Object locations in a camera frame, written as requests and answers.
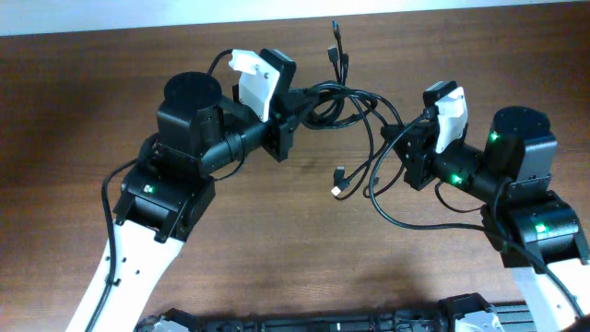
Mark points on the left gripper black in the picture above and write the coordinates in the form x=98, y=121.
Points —
x=283, y=117

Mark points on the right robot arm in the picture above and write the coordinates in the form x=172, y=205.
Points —
x=537, y=234

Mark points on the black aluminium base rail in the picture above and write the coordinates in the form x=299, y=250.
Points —
x=461, y=313

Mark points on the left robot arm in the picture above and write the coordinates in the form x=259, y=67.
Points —
x=169, y=186

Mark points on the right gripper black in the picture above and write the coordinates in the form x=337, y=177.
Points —
x=419, y=152

